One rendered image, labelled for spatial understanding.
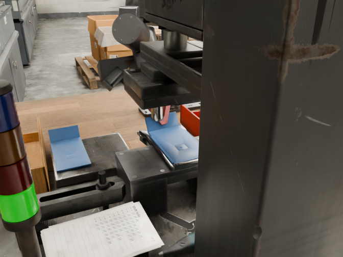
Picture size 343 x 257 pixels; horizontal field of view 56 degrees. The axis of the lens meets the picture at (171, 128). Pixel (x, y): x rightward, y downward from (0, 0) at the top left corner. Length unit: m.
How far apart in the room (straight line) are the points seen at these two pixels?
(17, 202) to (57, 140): 0.46
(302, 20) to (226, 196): 0.17
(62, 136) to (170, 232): 0.39
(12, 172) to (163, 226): 0.30
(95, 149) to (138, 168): 0.23
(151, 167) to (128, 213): 0.09
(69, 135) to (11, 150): 0.49
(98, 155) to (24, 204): 0.38
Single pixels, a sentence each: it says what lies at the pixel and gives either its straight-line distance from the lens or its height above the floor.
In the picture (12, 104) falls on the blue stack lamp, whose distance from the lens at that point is 0.34.
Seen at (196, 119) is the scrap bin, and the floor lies 0.95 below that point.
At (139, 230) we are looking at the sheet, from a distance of 0.49.
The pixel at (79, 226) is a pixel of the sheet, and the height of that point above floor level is 0.95.
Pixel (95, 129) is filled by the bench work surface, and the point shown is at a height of 0.90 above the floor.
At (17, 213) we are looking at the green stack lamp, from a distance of 0.38.
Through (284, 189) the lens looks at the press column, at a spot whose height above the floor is 1.14.
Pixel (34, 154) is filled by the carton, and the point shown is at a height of 0.90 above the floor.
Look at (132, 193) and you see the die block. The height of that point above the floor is 0.96.
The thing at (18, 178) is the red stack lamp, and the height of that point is 1.10.
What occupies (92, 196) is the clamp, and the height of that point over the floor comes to 0.97.
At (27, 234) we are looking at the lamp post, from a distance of 0.41.
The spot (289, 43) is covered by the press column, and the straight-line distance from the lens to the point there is 0.22.
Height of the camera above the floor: 1.29
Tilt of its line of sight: 26 degrees down
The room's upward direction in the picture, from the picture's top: straight up
